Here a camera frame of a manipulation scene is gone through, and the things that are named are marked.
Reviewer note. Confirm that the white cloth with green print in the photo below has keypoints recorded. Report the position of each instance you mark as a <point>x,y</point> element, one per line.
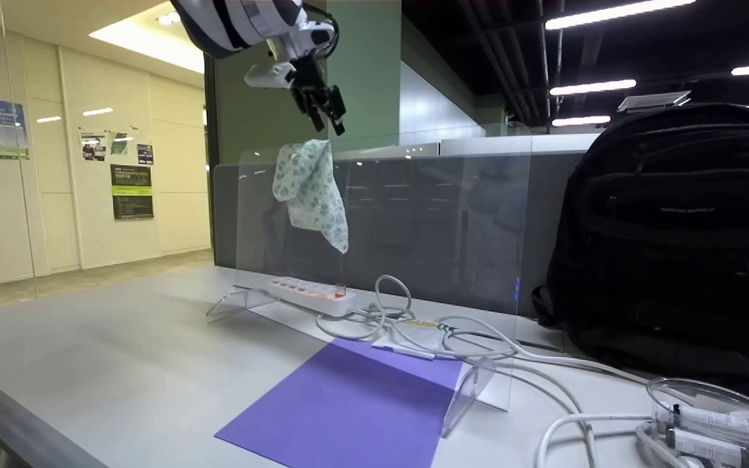
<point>314,191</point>

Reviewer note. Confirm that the purple paper sheet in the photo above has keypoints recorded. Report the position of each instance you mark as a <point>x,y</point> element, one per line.
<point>351,406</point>

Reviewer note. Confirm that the white power strip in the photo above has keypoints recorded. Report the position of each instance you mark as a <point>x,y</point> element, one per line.
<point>323,299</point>

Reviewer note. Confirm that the white plug connector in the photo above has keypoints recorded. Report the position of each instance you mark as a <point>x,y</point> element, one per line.
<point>721,425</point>

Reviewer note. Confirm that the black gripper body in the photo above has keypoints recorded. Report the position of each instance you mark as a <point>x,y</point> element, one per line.
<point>314,86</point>

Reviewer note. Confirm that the clear acrylic board stand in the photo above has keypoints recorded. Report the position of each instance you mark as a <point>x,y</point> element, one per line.
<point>222,307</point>
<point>470,391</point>

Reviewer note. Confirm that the dark wall poster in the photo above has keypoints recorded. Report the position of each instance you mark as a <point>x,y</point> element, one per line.
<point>132,194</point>

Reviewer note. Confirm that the grey desk partition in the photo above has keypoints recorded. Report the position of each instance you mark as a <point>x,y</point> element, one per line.
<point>548,196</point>

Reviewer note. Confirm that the long ceiling light tube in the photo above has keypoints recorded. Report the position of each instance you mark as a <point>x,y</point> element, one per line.
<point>618,14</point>

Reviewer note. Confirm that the green pillar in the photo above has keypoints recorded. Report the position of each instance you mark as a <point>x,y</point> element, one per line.
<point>366,68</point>

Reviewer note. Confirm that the small wall photo sheet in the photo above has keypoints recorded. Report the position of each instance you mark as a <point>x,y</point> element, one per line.
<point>145,153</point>
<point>92,146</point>
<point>120,143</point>

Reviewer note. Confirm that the black backpack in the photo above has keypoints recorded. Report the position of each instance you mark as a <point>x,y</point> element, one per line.
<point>678,242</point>

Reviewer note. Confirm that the bright ceiling light panel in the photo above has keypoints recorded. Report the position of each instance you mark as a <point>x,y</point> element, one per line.
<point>149,40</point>

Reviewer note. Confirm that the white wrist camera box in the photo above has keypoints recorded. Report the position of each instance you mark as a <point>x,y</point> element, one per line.
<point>271,74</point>

